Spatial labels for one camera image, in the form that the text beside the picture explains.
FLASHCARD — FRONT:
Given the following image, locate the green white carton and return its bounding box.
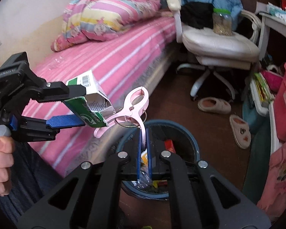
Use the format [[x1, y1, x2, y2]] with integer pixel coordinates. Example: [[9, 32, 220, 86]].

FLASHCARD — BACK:
[[63, 70, 115, 128]]

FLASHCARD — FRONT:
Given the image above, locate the red snack bag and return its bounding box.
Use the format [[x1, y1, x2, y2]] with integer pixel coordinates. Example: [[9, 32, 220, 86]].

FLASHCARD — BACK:
[[164, 139, 176, 154]]

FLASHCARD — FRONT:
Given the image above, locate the pink plastic clothespin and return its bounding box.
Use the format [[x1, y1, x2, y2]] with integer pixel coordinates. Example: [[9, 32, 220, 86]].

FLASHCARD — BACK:
[[93, 86, 149, 147]]

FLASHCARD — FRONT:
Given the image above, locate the clear plastic bottle blue label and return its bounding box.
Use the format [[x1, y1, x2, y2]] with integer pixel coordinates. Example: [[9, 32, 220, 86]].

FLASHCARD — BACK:
[[131, 171, 152, 189]]

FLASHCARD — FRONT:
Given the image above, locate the blue trash bin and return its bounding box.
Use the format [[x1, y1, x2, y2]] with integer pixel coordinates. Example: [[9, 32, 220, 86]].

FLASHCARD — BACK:
[[117, 119, 200, 200]]

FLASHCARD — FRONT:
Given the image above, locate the left hand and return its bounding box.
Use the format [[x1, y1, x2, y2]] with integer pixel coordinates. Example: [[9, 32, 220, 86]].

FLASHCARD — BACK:
[[0, 136, 15, 196]]

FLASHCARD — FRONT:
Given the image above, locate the pink pillow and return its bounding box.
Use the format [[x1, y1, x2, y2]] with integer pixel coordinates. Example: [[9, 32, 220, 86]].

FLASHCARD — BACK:
[[51, 34, 74, 52]]

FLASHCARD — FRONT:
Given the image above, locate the orange carton box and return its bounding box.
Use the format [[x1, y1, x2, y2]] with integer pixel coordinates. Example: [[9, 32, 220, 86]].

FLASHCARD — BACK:
[[140, 149, 148, 166]]

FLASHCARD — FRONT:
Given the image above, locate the pink striped bed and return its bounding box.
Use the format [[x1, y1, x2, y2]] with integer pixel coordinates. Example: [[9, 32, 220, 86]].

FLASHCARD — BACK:
[[30, 16, 176, 176]]

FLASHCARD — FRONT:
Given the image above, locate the pink fabric bag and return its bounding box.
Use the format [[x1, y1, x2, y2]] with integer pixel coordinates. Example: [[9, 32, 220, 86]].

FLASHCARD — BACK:
[[257, 142, 286, 221]]

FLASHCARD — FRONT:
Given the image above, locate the colourful folded quilt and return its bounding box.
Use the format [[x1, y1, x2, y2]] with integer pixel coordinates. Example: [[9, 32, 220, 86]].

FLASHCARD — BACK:
[[61, 0, 161, 44]]

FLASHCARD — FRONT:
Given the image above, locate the beige bear face slipper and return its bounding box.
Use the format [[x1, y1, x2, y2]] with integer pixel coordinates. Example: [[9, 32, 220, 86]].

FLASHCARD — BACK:
[[229, 114, 251, 149]]

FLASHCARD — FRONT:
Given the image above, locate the beige slipper near chair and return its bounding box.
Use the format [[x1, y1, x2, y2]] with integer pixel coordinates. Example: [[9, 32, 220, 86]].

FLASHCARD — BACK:
[[197, 97, 231, 114]]

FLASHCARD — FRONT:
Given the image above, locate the teal storage box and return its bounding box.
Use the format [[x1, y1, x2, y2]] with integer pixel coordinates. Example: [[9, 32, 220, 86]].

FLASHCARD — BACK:
[[242, 93, 264, 134]]

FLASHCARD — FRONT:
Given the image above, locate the stack of colourful books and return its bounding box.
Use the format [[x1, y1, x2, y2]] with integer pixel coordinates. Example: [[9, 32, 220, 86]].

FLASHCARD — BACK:
[[253, 72, 275, 107]]

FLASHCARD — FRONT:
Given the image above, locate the white storage rack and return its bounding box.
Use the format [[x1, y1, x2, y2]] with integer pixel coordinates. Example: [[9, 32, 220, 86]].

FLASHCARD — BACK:
[[250, 79, 282, 154]]

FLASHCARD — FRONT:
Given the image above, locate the white office chair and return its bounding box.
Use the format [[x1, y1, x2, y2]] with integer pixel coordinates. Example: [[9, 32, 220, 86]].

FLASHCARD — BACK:
[[167, 0, 261, 100]]

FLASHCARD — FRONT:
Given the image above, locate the black clothing on chair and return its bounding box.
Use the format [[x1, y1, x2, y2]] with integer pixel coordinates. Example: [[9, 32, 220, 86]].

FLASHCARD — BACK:
[[180, 2, 214, 29]]

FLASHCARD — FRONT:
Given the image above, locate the green lid glass jar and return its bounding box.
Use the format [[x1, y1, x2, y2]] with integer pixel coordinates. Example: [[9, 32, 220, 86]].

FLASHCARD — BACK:
[[212, 8, 232, 36]]

